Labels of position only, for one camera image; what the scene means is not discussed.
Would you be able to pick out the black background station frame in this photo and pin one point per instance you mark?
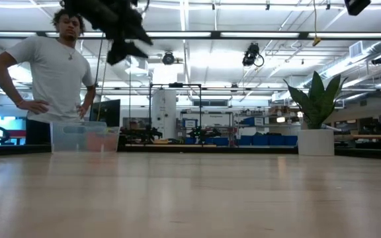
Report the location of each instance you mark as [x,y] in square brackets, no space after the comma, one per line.
[176,85]

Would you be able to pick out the clear plastic basket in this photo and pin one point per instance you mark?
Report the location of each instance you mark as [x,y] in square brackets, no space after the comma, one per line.
[68,140]

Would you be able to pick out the white cabinet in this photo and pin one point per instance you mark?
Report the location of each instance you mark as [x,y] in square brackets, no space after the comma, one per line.
[164,109]

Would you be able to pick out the black ceiling-mounted device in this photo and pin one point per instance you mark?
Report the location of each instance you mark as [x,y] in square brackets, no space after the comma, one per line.
[250,54]

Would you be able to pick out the black monitor screen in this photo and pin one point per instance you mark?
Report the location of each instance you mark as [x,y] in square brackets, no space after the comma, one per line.
[108,114]

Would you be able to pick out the overhead light bar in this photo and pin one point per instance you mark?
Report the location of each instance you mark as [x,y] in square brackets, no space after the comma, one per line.
[260,34]

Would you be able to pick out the round black ceiling device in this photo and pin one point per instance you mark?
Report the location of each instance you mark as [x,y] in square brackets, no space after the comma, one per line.
[168,58]

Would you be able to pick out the black aluminium table frame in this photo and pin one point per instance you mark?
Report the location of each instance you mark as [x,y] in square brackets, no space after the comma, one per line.
[194,149]

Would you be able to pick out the person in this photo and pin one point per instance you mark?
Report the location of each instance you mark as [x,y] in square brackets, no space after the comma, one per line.
[55,76]

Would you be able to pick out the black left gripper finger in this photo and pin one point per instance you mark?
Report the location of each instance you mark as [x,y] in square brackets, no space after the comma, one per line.
[117,51]
[134,49]

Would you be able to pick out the potted plant in white pot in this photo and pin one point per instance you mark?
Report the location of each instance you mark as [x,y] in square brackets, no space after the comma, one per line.
[316,142]

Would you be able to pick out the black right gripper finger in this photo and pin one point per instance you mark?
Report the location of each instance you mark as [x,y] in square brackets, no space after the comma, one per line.
[356,6]

